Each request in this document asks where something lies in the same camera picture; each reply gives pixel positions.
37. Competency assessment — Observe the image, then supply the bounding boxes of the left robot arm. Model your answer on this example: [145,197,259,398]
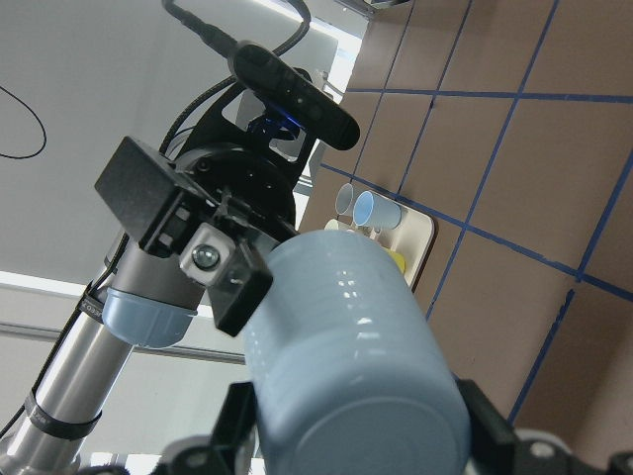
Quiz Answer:
[1,84,325,474]

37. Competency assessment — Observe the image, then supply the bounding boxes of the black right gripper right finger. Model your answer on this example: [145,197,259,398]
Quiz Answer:
[457,379,632,475]

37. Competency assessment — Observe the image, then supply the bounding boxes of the cream serving tray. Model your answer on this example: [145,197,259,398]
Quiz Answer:
[390,205,435,289]

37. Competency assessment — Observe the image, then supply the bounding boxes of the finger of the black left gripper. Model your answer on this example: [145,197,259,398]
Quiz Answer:
[207,239,273,336]
[95,137,216,257]

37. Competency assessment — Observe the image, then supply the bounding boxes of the yellow plastic cup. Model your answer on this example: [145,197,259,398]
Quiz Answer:
[387,249,407,274]

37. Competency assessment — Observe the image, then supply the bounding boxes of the blue plastic cup on tray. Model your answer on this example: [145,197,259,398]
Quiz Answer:
[352,191,403,230]

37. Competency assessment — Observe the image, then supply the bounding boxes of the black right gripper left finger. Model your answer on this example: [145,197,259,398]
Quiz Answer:
[162,382,256,474]

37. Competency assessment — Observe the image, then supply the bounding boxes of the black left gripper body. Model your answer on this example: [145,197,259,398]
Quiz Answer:
[160,86,317,242]

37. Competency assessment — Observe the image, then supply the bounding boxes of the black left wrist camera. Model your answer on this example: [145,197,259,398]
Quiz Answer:
[227,42,360,150]

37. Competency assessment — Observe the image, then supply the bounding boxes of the grey plastic cup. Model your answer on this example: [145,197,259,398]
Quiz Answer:
[334,183,357,217]

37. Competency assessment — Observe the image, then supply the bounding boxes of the light blue plastic cup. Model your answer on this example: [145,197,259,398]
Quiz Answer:
[243,231,471,474]

